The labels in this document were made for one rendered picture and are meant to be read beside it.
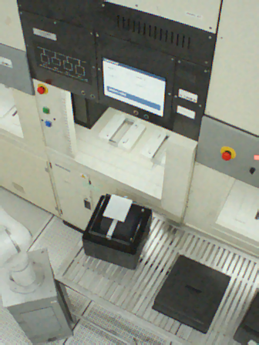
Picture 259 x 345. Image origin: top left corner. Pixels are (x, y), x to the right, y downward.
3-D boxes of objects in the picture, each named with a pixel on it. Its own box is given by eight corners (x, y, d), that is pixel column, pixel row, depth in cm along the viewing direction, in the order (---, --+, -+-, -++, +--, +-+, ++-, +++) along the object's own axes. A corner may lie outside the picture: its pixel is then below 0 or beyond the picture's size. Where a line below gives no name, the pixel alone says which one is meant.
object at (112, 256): (102, 212, 237) (101, 193, 223) (152, 226, 231) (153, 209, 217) (83, 254, 221) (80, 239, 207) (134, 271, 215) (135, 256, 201)
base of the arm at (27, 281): (10, 297, 205) (1, 283, 191) (5, 264, 217) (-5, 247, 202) (46, 289, 209) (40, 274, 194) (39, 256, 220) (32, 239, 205)
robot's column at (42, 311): (31, 346, 262) (2, 307, 202) (25, 307, 279) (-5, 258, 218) (74, 336, 267) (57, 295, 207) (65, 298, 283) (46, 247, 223)
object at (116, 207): (108, 216, 234) (105, 180, 209) (144, 226, 230) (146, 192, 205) (91, 253, 220) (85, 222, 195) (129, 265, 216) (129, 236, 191)
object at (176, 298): (150, 308, 203) (152, 299, 192) (176, 260, 218) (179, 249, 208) (206, 334, 194) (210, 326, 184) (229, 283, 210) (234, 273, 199)
